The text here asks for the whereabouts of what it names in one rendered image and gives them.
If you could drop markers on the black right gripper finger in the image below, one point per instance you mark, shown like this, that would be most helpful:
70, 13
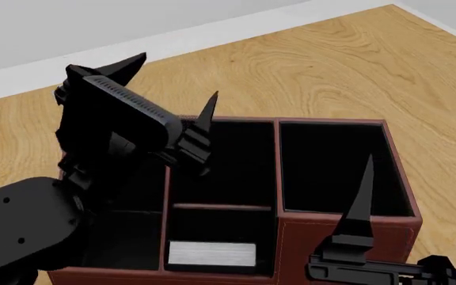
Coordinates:
356, 228

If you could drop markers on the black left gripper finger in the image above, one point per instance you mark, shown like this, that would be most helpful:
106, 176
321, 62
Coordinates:
197, 142
127, 67

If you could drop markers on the brown leather compartment caddy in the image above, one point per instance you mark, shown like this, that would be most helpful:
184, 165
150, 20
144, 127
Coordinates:
303, 237

